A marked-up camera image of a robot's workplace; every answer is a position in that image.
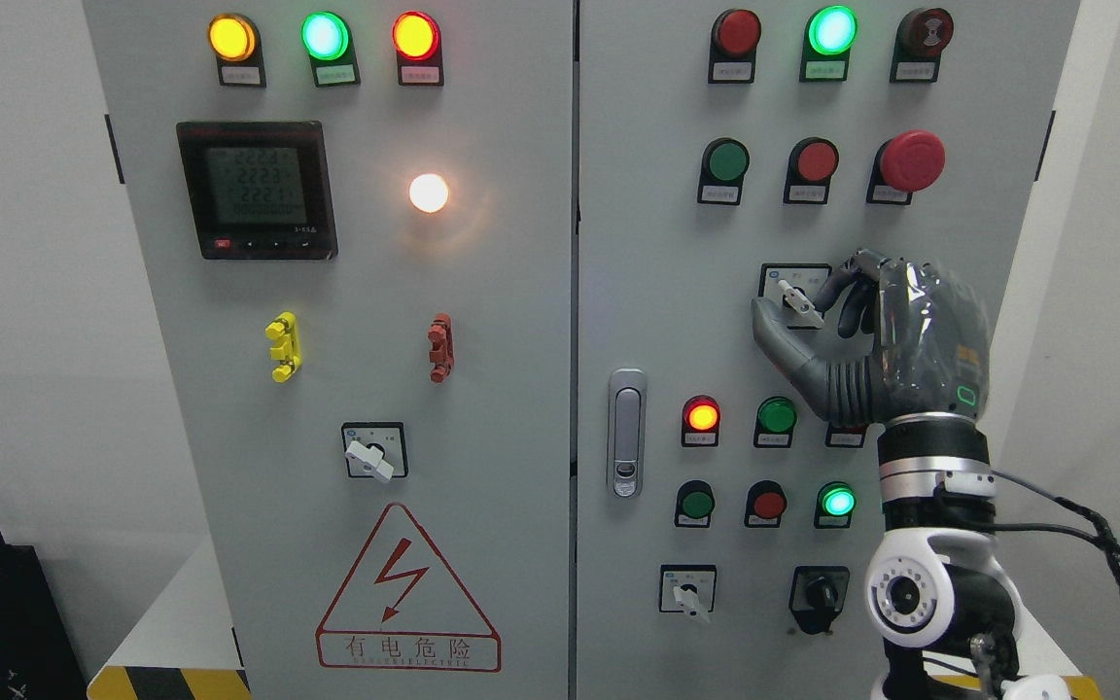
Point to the electrical hazard warning sticker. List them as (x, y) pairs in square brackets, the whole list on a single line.
[(402, 607)]

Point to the green indicator light top right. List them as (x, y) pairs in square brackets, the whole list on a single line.
[(828, 38)]

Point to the red indicator light top right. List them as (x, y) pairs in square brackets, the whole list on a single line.
[(734, 39)]

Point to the red terminal clip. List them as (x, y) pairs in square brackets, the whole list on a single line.
[(440, 334)]

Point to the green push button upper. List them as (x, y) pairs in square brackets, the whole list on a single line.
[(724, 164)]

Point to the green indicator light middle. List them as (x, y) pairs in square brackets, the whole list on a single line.
[(775, 422)]

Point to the left door gray rotary switch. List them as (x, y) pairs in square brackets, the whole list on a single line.
[(375, 450)]

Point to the left cabinet door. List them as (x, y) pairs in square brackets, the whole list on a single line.
[(489, 447)]

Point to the silver door handle lock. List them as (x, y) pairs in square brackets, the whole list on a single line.
[(628, 388)]

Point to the right cabinet door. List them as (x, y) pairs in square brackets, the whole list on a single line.
[(665, 285)]

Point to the red emergency stop button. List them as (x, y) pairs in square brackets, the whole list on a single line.
[(906, 164)]

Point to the green indicator light top left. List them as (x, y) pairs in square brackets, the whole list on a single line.
[(330, 50)]

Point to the red push button lower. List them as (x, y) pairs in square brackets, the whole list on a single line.
[(765, 505)]

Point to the lit red indicator light middle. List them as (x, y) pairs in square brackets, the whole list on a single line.
[(701, 417)]

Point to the black key selector switch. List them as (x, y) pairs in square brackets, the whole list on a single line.
[(817, 596)]

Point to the black white robot arm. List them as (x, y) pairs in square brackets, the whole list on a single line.
[(949, 614)]

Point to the cabinet door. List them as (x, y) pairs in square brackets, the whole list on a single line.
[(489, 447), (665, 285)]

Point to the lit green push button lower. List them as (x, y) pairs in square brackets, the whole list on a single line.
[(834, 506)]

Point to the yellow terminal clip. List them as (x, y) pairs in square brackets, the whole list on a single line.
[(282, 332)]

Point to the digital power meter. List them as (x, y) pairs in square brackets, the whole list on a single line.
[(259, 190)]

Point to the red indicator light top left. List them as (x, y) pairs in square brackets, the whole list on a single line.
[(416, 39)]

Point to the gray robotic hand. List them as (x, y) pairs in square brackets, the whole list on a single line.
[(931, 350)]

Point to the red push button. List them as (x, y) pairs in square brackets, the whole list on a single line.
[(765, 505), (812, 163)]

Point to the black box at left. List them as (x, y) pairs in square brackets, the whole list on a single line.
[(36, 659)]

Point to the white glowing indicator light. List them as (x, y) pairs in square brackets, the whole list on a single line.
[(429, 193)]

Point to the green indicator light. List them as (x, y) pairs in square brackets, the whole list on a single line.
[(775, 422), (330, 50), (828, 38)]

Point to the dark red buzzer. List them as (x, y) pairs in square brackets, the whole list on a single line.
[(921, 38)]

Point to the red push button upper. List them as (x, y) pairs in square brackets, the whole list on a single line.
[(812, 163)]

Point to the yellow indicator light top left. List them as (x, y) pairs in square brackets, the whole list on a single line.
[(237, 47)]

